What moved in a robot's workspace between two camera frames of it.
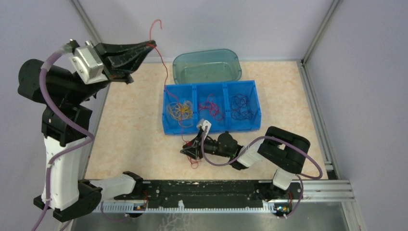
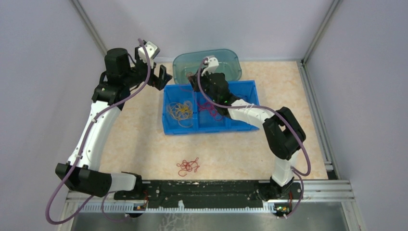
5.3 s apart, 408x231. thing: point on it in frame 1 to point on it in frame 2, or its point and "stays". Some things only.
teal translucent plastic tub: [213, 65] stays
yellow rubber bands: [182, 112] stays
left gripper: [118, 66] to [159, 82]
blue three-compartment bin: [229, 106] stays
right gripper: [193, 152] to [194, 80]
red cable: [166, 78] to [206, 106]
